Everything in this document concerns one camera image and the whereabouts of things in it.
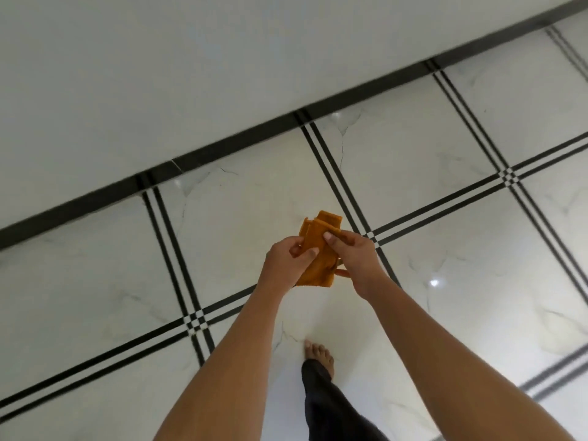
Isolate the orange cloth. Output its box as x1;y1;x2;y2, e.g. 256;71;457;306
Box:
294;209;343;288

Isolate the person's left hand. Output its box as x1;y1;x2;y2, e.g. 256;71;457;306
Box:
258;237;319;293

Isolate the person's left forearm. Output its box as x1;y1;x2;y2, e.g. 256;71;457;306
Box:
146;284;292;441

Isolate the person's black trouser leg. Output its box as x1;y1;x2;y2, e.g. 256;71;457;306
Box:
301;359;391;441

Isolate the person's right hand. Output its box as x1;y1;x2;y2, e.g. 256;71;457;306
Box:
323;230;391;302

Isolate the person's bare foot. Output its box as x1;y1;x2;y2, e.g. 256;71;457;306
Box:
303;340;334;380

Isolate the person's right forearm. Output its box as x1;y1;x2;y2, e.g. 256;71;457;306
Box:
356;285;588;441

